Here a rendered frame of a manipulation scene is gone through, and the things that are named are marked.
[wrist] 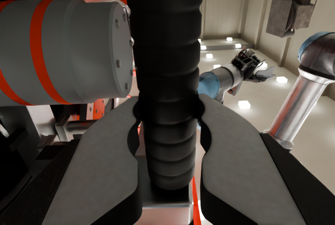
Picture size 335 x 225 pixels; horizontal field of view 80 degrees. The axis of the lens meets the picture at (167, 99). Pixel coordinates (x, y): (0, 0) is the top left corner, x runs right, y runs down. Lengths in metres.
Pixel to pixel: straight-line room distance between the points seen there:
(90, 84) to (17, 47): 0.08
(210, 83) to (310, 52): 0.39
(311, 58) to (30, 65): 0.74
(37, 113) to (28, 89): 0.10
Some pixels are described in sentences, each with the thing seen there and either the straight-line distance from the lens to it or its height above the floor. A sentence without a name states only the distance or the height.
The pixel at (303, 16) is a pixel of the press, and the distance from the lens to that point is 8.13.
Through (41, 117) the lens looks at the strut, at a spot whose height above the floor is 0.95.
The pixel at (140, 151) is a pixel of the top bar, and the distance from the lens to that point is 0.26.
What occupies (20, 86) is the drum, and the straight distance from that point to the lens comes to 0.29.
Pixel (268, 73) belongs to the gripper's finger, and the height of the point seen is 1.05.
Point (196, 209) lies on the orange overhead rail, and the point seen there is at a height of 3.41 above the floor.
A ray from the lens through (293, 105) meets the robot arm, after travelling 0.83.
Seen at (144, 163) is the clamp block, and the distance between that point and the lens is 0.18.
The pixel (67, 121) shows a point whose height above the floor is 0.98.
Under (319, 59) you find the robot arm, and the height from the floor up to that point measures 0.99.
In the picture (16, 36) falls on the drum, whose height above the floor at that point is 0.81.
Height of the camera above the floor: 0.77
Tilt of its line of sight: 30 degrees up
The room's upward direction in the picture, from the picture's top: 178 degrees clockwise
